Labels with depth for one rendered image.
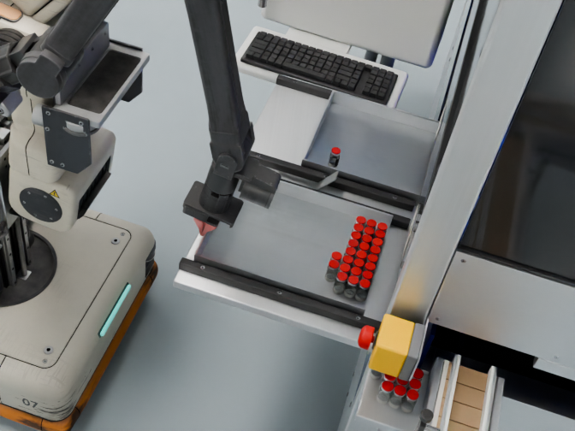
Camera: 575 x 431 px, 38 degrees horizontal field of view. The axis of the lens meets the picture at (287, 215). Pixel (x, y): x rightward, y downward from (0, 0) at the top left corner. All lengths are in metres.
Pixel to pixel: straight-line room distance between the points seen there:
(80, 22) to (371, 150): 0.81
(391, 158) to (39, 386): 1.03
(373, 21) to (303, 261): 0.86
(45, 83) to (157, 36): 2.24
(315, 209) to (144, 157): 1.43
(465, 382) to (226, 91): 0.65
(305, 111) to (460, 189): 0.83
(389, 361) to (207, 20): 0.62
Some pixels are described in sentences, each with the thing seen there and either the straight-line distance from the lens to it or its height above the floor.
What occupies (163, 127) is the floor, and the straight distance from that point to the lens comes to 3.23.
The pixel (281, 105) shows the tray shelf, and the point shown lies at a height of 0.88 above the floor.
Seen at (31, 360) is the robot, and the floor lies 0.28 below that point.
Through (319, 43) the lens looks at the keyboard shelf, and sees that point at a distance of 2.36.
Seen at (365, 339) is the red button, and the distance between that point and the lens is 1.42.
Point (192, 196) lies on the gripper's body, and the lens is 1.58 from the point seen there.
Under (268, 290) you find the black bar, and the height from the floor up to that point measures 0.90.
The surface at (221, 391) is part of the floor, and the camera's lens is 2.50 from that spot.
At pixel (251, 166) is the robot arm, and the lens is 1.49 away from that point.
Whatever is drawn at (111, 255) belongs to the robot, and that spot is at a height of 0.28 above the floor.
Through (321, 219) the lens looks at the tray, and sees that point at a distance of 1.75.
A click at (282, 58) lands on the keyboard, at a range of 2.23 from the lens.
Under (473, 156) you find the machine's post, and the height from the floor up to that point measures 1.39.
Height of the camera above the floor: 2.15
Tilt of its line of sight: 47 degrees down
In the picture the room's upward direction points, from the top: 11 degrees clockwise
